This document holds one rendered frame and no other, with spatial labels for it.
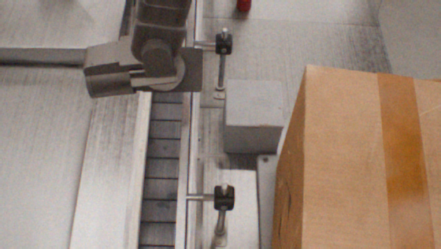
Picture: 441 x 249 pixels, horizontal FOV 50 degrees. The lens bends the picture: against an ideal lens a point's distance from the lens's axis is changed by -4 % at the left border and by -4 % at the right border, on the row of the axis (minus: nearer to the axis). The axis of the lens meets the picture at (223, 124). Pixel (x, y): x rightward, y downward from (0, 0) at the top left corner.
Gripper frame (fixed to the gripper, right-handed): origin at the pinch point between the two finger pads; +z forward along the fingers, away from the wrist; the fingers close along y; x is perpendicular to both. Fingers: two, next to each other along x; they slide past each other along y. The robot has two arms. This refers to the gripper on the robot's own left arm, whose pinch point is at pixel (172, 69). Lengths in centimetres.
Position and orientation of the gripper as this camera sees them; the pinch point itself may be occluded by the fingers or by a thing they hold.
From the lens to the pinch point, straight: 81.6
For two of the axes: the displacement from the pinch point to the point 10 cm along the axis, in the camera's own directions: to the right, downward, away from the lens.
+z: -0.4, -1.0, 9.9
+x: -0.3, 9.9, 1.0
